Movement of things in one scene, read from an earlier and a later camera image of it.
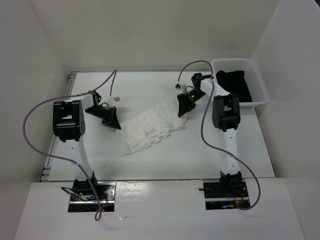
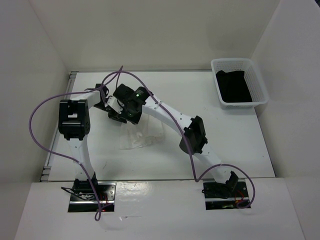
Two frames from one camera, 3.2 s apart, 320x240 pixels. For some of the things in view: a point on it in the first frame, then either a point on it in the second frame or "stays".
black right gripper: [184, 104] -> [136, 119]
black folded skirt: [234, 83] stays
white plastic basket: [258, 93] stays
